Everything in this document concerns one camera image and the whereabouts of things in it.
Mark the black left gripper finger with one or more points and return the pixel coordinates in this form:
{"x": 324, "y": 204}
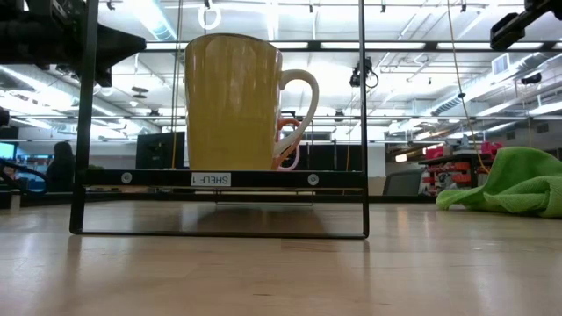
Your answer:
{"x": 120, "y": 44}

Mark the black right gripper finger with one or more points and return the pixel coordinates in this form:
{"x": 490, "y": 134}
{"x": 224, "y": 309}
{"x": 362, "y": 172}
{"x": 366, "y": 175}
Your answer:
{"x": 507, "y": 31}

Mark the medium orange mug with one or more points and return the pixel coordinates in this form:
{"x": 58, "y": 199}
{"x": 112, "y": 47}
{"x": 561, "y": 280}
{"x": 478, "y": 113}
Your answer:
{"x": 287, "y": 127}

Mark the small pink mug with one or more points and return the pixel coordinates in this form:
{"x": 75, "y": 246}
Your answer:
{"x": 295, "y": 164}

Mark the black computer monitor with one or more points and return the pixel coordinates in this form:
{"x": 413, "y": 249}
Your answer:
{"x": 160, "y": 151}

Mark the person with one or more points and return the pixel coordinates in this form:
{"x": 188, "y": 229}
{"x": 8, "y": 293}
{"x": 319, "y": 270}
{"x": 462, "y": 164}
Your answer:
{"x": 61, "y": 169}

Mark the rack with red bins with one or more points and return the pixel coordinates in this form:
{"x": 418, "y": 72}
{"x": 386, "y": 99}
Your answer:
{"x": 456, "y": 169}

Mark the green microfibre cloth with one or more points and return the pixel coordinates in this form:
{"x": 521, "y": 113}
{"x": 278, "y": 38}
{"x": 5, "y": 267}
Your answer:
{"x": 518, "y": 184}

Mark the black aluminium rig frame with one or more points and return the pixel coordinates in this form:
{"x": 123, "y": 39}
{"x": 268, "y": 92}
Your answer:
{"x": 395, "y": 45}

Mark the black frame-mounted camera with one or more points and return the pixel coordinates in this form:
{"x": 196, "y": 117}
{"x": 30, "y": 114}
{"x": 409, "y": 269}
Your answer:
{"x": 361, "y": 72}

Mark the wooden shelf with black frame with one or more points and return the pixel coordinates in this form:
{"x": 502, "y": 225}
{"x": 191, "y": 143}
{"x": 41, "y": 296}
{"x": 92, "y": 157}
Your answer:
{"x": 263, "y": 179}

